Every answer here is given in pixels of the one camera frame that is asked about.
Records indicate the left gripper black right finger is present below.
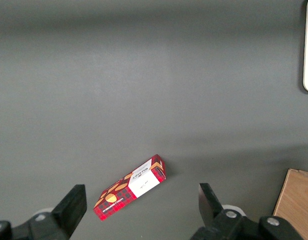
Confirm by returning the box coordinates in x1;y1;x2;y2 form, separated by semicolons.
191;182;305;240

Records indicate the red cookie box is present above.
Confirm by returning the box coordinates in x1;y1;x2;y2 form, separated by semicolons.
93;154;167;223

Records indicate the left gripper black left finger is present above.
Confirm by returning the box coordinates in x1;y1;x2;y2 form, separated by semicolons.
0;184;87;240

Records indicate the wooden drawer cabinet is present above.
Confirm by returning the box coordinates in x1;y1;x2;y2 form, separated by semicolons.
273;168;308;240

